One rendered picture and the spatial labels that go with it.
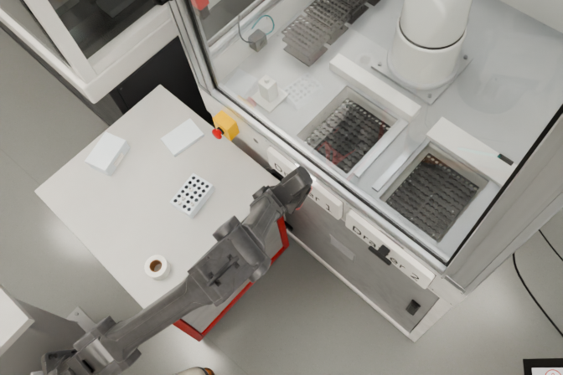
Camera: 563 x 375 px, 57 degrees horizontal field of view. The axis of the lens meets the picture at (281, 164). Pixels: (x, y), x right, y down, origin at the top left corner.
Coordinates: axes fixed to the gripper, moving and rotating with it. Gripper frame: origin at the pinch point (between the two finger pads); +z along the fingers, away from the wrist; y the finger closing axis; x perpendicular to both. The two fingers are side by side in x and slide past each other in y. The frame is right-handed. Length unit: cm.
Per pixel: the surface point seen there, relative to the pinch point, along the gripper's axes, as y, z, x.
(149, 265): -45, -17, 23
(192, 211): -28.1, -4.3, 26.6
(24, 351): -98, -26, 44
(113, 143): -29, -6, 65
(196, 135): -13, 10, 48
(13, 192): -113, 33, 142
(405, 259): 1.9, 1.8, -33.8
